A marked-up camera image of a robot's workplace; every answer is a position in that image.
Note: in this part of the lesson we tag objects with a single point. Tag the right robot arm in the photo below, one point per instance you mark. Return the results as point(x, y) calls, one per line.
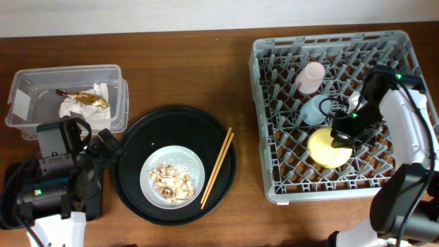
point(405, 209)

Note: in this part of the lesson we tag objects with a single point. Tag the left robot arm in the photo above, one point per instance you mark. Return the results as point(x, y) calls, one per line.
point(53, 230)

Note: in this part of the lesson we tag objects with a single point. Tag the pink cup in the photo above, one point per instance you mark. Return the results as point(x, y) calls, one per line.
point(310, 78)

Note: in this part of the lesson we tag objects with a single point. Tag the clear plastic waste bin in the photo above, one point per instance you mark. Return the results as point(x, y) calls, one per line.
point(41, 85)

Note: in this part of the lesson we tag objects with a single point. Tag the yellow bowl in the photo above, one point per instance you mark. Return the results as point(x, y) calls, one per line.
point(321, 151)

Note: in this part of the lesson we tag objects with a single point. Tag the round black tray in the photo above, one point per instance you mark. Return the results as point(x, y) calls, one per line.
point(173, 125)

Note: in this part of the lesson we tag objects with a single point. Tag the white label on bin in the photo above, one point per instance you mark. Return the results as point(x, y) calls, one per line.
point(21, 104)

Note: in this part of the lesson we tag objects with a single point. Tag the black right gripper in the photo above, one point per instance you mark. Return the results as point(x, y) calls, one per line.
point(343, 137)

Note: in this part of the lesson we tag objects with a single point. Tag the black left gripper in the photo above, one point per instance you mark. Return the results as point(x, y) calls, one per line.
point(91, 151)

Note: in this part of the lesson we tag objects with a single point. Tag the gold foil wrapper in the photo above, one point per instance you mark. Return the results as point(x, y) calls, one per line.
point(85, 98)

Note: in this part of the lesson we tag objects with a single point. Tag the grey plate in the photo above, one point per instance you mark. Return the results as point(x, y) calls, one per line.
point(171, 155)

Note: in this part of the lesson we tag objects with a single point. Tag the grey dishwasher rack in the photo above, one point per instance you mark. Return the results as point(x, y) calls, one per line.
point(289, 173)

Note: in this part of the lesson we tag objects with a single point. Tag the light blue cup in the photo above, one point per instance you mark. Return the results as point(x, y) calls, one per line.
point(311, 113)

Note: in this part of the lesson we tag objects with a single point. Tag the food scraps on plate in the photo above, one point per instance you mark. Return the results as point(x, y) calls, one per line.
point(173, 182)

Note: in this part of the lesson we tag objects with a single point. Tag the white napkin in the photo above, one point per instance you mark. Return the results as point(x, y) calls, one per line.
point(70, 106)

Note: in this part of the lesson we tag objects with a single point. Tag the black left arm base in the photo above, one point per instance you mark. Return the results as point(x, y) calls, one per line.
point(30, 195)

